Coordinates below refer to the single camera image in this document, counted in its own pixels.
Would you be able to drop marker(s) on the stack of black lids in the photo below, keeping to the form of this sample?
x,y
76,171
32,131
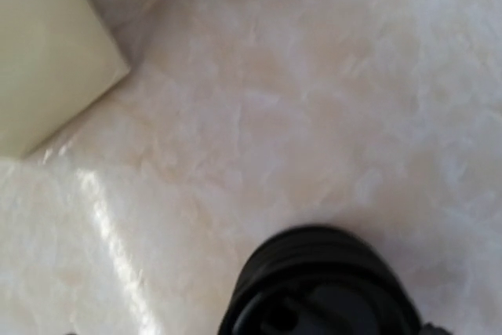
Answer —
x,y
318,279

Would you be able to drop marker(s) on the cream paper takeout bag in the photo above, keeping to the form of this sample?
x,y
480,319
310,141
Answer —
x,y
57,57

